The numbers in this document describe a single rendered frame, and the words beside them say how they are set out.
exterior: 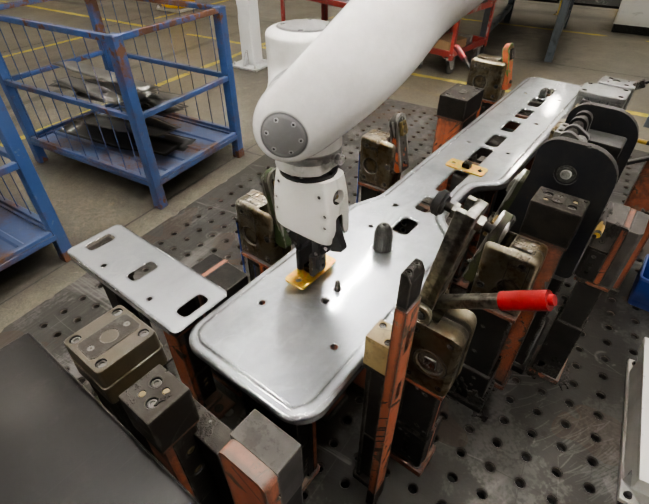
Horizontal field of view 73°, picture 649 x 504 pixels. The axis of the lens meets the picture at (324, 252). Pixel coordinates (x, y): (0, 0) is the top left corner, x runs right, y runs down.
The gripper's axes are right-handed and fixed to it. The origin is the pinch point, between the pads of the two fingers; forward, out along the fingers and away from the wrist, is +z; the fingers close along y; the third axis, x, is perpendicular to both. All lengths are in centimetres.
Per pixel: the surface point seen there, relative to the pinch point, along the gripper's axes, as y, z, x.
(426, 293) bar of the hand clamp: -19.2, -5.6, 1.8
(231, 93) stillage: 186, 58, -147
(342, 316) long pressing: -8.8, 3.5, 4.0
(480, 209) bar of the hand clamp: -22.2, -17.8, 0.0
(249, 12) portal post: 321, 50, -299
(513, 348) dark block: -28.7, 21.4, -22.1
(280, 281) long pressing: 2.8, 3.5, 4.0
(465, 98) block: 9, 1, -77
